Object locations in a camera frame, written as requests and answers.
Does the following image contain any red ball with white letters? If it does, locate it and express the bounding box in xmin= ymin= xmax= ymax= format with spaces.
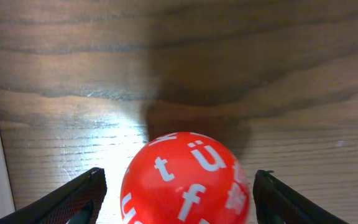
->
xmin=120 ymin=132 xmax=250 ymax=224

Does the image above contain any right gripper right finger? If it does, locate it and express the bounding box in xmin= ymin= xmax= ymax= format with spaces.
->
xmin=252 ymin=170 xmax=347 ymax=224

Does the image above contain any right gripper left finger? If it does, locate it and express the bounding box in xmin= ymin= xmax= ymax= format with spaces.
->
xmin=0 ymin=167 xmax=107 ymax=224

